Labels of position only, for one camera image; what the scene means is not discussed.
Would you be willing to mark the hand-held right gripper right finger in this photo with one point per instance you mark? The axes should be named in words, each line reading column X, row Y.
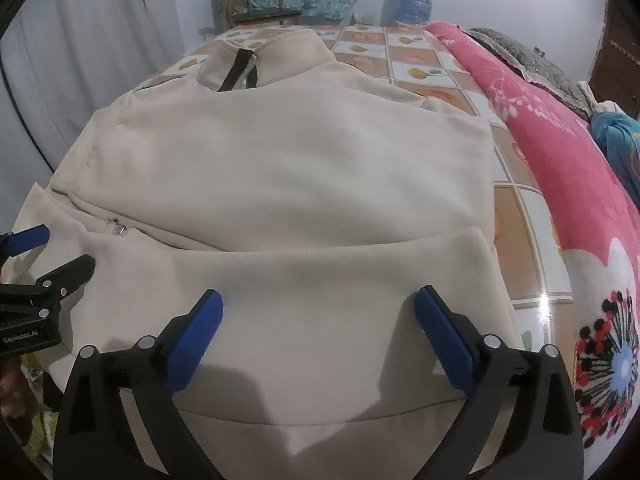
column 445, row 340

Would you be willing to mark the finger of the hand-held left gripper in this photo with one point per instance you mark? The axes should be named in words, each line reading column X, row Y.
column 25, row 241
column 70, row 275

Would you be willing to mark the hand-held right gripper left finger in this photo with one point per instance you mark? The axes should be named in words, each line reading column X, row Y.
column 192, row 345

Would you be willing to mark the cream zip jacket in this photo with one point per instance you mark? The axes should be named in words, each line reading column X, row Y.
column 300, row 185

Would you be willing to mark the green fluffy cloth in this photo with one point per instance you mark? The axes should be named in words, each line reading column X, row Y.
column 37, row 440

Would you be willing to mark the tile-patterned table cover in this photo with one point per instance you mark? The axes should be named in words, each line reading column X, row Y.
column 525, row 240

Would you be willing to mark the white curtain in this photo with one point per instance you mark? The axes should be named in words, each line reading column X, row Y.
column 75, row 50

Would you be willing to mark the pink floral blanket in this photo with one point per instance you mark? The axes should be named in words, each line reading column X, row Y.
column 550, row 135

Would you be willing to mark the blue patterned cloth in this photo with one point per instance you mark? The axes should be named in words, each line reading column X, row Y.
column 620, row 145

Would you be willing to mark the wooden chair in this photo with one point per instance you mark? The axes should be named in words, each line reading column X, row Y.
column 265, row 14

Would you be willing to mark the brown wooden door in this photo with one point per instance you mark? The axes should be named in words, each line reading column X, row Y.
column 617, row 55

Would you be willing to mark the blue water dispenser bottle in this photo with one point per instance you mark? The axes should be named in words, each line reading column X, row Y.
column 414, row 2

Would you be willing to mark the small blue water bottle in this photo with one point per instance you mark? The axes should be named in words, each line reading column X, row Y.
column 308, row 8

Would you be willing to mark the wall socket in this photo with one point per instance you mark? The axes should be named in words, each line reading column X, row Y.
column 365, row 19

